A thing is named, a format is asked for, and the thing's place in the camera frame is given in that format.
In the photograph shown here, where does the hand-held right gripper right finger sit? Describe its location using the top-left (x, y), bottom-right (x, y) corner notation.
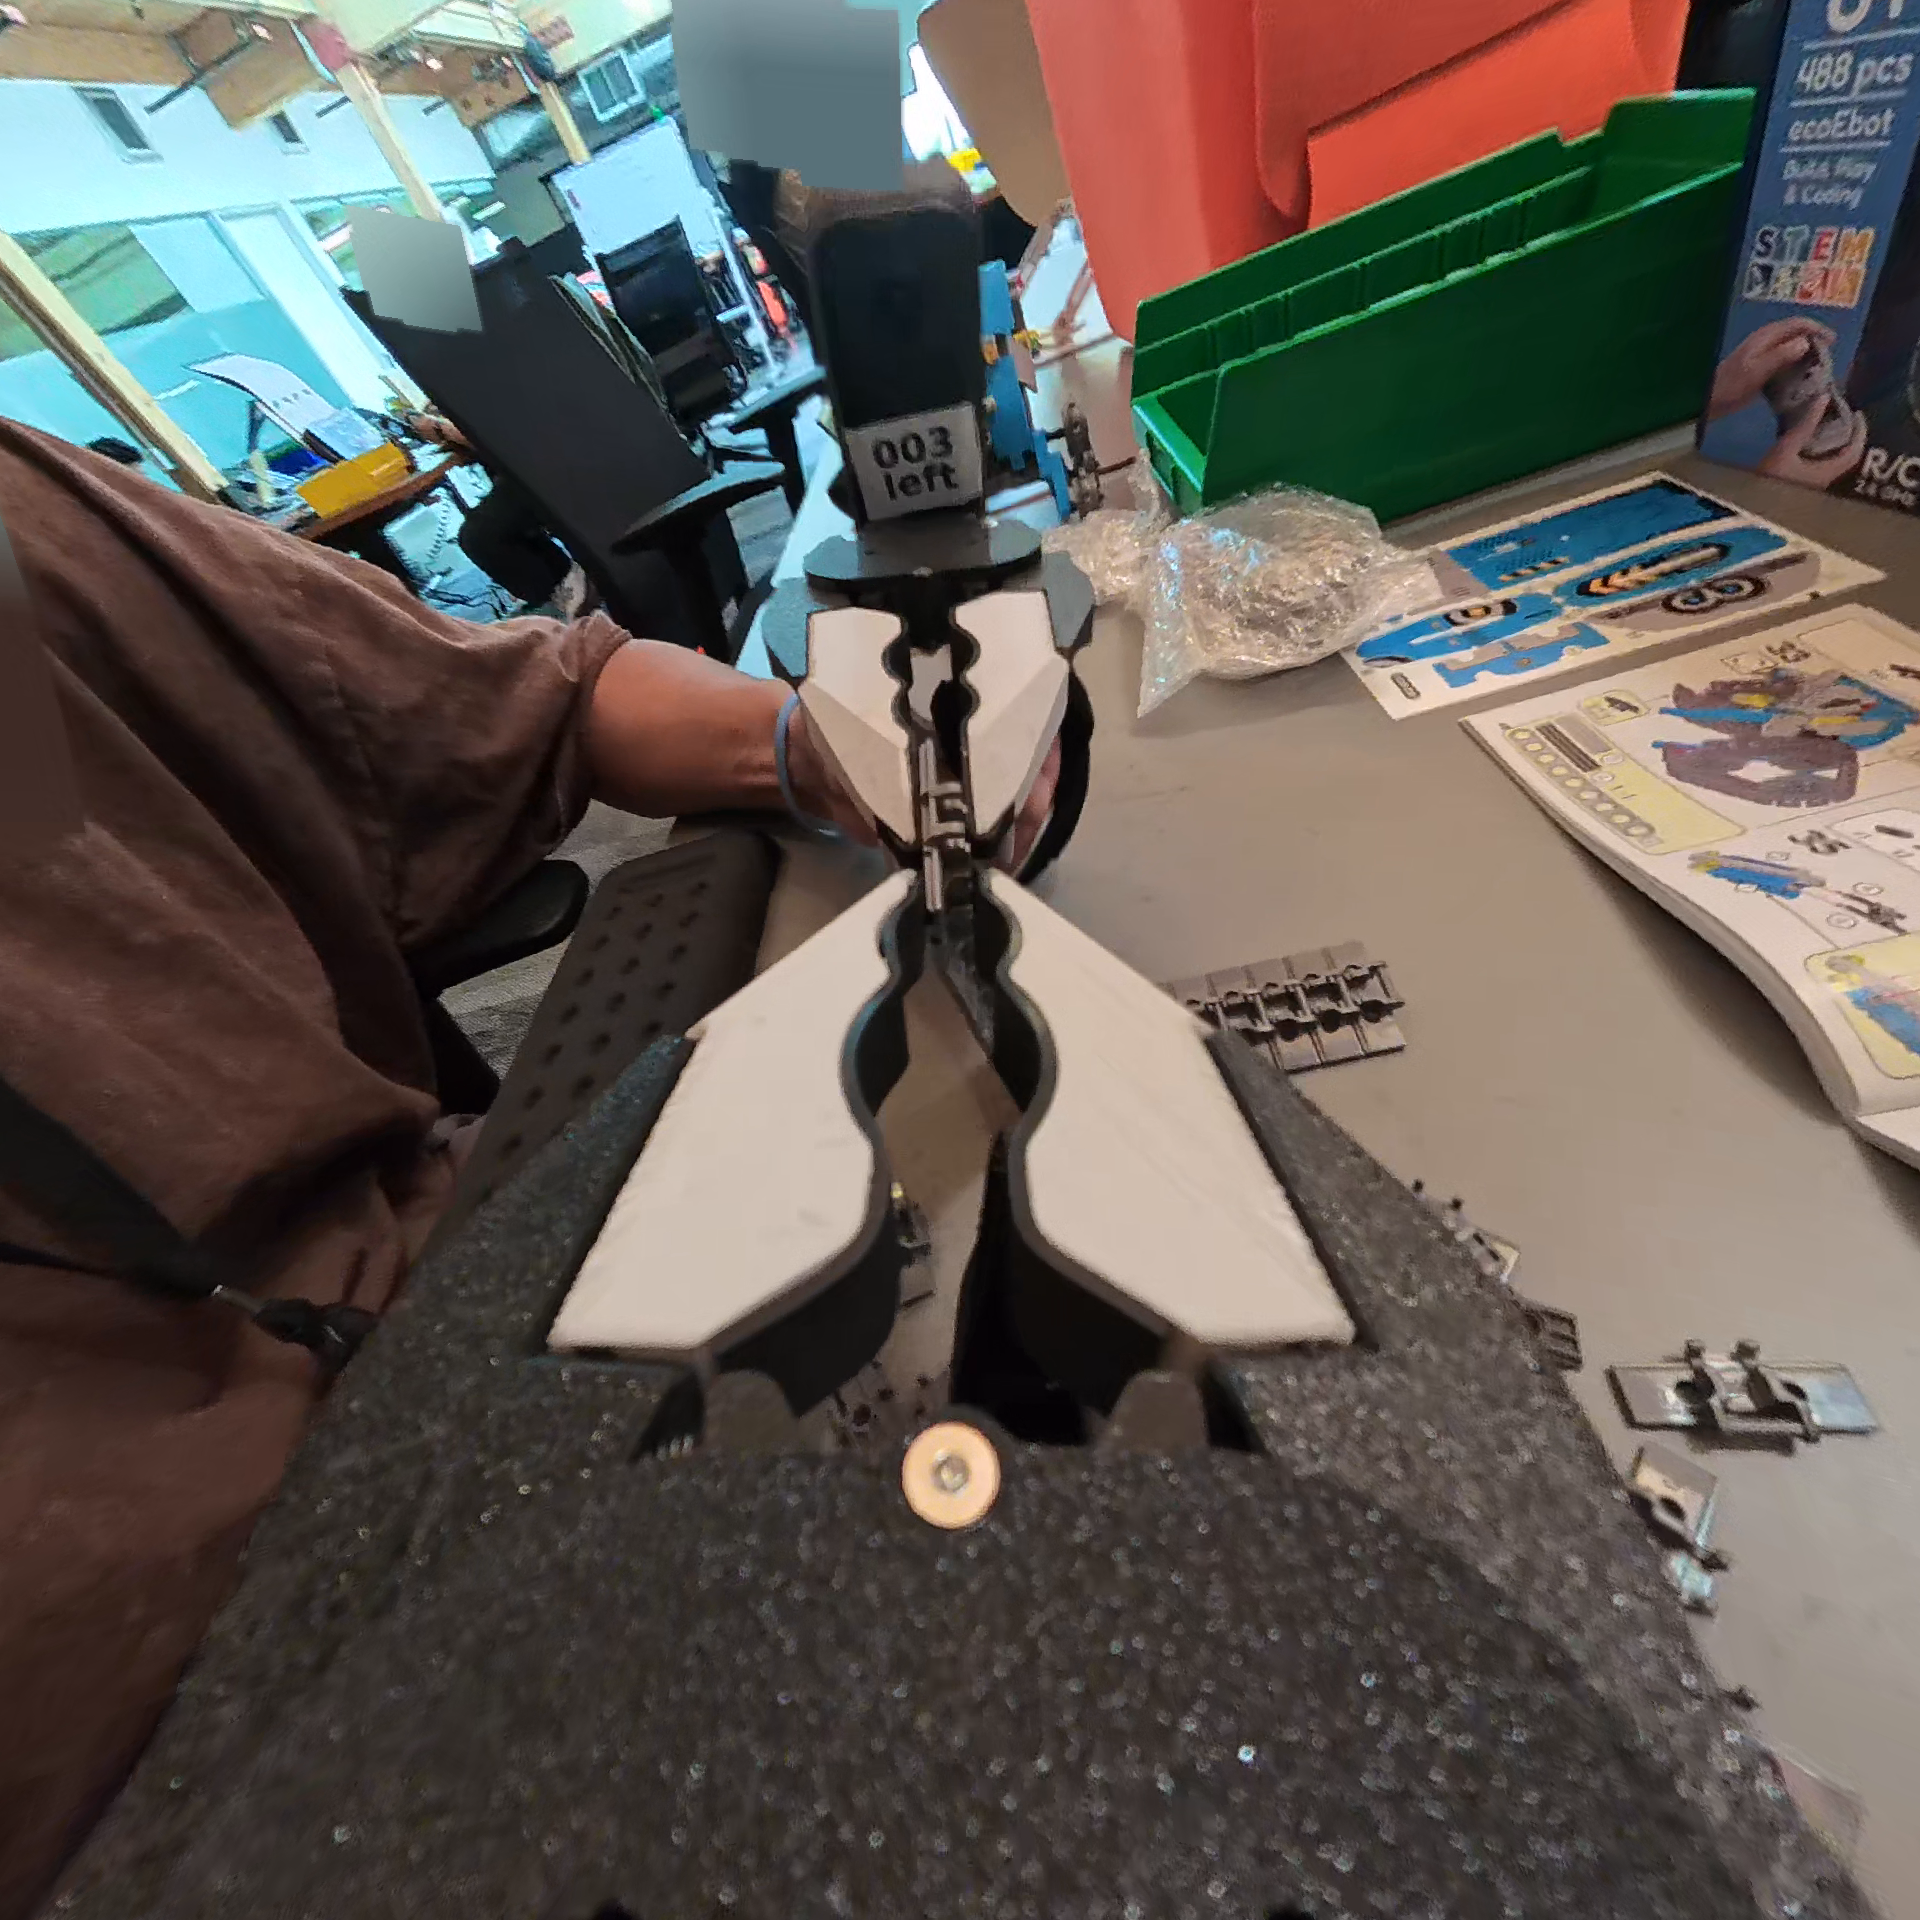
top-left (975, 870), bottom-right (1359, 1420)

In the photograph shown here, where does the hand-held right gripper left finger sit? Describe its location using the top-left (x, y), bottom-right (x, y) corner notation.
top-left (546, 870), bottom-right (919, 1420)

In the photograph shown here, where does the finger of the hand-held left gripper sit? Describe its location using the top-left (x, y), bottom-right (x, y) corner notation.
top-left (792, 603), bottom-right (940, 849)
top-left (958, 590), bottom-right (1073, 846)

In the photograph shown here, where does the pile of grey track links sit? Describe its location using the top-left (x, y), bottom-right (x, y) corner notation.
top-left (1416, 1191), bottom-right (1732, 1621)

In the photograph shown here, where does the person's left forearm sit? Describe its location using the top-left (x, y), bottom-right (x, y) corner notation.
top-left (576, 639), bottom-right (796, 833)

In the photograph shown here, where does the grey desk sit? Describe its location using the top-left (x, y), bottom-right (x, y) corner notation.
top-left (733, 420), bottom-right (1920, 1920)

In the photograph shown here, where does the person's left hand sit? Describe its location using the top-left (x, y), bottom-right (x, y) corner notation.
top-left (782, 694), bottom-right (892, 849)

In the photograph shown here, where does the blue wristband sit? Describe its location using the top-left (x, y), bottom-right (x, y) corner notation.
top-left (768, 686), bottom-right (846, 844)

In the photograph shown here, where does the blue building-block model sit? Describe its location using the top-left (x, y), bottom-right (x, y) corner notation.
top-left (975, 264), bottom-right (1150, 523)

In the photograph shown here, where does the cardboard box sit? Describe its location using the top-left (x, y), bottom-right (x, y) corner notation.
top-left (916, 0), bottom-right (1073, 233)

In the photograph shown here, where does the black perforated chair armrest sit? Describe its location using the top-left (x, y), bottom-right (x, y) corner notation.
top-left (449, 827), bottom-right (786, 1207)

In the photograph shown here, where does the crumpled clear plastic bag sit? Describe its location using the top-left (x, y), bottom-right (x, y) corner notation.
top-left (1048, 483), bottom-right (1446, 723)

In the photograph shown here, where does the red storage bin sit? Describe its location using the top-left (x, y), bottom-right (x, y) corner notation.
top-left (1020, 0), bottom-right (1698, 344)

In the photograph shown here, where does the green storage bin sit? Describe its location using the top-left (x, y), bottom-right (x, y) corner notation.
top-left (1128, 87), bottom-right (1759, 531)

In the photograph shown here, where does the blue sticker sheet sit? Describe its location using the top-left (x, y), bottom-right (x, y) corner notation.
top-left (1340, 473), bottom-right (1889, 727)

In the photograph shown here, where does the instruction booklet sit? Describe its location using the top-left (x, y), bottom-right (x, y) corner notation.
top-left (1462, 603), bottom-right (1920, 1174)

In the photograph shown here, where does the robot kit box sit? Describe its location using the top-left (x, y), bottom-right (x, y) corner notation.
top-left (1695, 0), bottom-right (1920, 523)

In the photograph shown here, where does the black strap with buckle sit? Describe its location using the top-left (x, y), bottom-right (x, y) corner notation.
top-left (0, 1080), bottom-right (379, 1371)

